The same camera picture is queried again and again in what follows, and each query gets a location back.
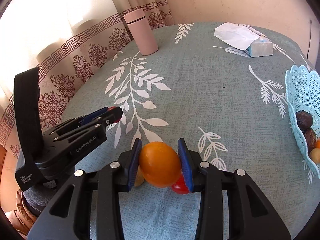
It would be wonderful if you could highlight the dark wrinkled passion fruit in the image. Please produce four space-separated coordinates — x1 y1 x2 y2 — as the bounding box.
303 128 317 153
296 111 313 131

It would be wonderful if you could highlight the light blue tissue pack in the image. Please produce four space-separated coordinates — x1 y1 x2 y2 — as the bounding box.
214 22 274 58

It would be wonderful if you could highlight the small red tomato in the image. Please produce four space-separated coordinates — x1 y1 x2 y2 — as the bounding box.
171 174 190 195

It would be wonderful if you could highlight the beige patterned curtain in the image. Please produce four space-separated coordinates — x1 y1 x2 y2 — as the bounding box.
0 0 174 160

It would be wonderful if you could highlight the grey-green leaf print tablecloth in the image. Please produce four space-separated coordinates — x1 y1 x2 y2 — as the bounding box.
15 21 320 240

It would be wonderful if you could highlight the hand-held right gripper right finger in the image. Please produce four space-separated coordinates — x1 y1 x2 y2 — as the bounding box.
177 138 292 240

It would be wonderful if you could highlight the light blue lace plastic basket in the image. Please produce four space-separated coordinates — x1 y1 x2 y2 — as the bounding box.
285 64 320 179

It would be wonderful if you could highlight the tan round fruit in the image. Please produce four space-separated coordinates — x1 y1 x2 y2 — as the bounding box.
309 148 320 165
134 167 145 187

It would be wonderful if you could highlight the red tomato with stem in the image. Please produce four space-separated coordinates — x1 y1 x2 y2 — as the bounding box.
108 106 123 124

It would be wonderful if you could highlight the smooth orange persimmon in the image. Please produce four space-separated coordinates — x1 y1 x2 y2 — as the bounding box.
139 141 184 188

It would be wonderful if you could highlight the pink thermos bottle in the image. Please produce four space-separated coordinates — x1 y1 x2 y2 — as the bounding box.
123 8 159 55

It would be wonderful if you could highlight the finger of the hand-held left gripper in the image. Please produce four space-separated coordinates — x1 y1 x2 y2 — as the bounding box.
75 107 110 124
82 107 123 132

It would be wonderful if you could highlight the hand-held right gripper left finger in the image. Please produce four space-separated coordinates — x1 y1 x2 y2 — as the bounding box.
30 138 143 240

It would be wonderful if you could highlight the brown wrinkled cloth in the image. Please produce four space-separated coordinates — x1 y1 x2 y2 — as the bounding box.
5 189 33 238

